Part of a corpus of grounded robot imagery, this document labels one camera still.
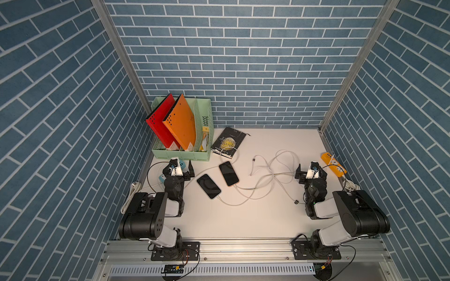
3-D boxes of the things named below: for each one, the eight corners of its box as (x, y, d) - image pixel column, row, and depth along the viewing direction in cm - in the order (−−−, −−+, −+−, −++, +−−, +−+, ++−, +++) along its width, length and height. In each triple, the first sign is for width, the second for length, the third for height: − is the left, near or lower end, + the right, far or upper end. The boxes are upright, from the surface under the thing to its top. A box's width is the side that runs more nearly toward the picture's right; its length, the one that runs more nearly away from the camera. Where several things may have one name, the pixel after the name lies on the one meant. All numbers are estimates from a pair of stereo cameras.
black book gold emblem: (210, 151, 110) (209, 148, 108) (227, 128, 123) (227, 126, 121) (231, 160, 106) (231, 157, 104) (246, 136, 119) (246, 133, 117)
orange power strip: (337, 179, 98) (342, 174, 94) (316, 159, 107) (319, 154, 103) (345, 174, 101) (350, 169, 97) (324, 154, 110) (328, 149, 106)
